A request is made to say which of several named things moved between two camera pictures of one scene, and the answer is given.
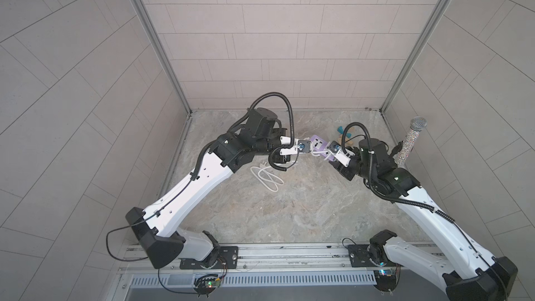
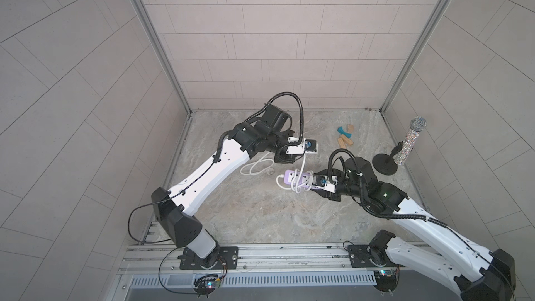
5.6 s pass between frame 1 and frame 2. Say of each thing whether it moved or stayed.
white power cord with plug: moved
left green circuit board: stayed
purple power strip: moved
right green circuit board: stayed
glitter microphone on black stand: stayed
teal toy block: stayed
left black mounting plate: stayed
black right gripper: moved
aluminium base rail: stayed
